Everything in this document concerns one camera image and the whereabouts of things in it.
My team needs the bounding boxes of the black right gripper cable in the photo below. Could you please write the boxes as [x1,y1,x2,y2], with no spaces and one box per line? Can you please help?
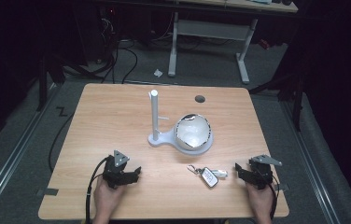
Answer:
[268,173,281,220]

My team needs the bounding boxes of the silver key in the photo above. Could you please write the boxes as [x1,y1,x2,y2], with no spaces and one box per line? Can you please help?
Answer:
[212,169,229,179]

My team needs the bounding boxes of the small red object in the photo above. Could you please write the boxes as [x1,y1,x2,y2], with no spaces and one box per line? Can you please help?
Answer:
[258,38,272,50]

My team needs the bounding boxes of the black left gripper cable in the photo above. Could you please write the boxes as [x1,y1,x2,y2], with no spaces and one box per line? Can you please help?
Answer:
[84,156,110,224]

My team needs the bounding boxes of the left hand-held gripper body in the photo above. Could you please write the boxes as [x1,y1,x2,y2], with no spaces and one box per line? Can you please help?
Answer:
[103,149,134,189]

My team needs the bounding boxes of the black and white key fob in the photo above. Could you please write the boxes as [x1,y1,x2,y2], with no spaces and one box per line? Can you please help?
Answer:
[200,166,220,189]

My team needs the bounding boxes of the dark metal stand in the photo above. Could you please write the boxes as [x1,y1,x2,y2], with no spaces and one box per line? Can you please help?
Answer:
[35,54,67,112]
[247,66,306,133]

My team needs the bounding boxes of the person's right hand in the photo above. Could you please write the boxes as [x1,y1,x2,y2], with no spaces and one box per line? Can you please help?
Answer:
[245,181,274,219]

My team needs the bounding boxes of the white-legged wooden desk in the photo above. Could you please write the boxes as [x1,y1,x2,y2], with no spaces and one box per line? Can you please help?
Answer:
[163,0,300,85]

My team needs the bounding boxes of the metal floor rail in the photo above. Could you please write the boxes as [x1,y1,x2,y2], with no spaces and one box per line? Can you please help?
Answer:
[0,83,60,220]
[279,100,344,224]

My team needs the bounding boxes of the white bowl with silver rim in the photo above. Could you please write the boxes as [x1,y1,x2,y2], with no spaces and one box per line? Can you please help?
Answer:
[174,113,212,151]

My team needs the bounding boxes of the bundle of black cables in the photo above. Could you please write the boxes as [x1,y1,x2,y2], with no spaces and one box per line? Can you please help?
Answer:
[99,12,139,85]

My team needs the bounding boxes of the white stand with pole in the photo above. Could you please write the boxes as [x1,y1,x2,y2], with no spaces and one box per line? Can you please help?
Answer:
[147,89,215,156]

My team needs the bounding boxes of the silver key ring clasp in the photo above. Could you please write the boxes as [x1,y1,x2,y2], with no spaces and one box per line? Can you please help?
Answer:
[186,163,204,176]

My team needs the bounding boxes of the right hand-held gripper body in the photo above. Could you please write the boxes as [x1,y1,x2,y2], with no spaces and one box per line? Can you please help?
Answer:
[246,154,284,191]

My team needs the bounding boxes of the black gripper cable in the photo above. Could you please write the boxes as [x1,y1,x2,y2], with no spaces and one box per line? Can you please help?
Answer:
[84,156,110,224]
[268,173,281,220]

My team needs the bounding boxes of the black floor cable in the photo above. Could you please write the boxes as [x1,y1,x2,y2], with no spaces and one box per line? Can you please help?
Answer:
[48,111,76,174]

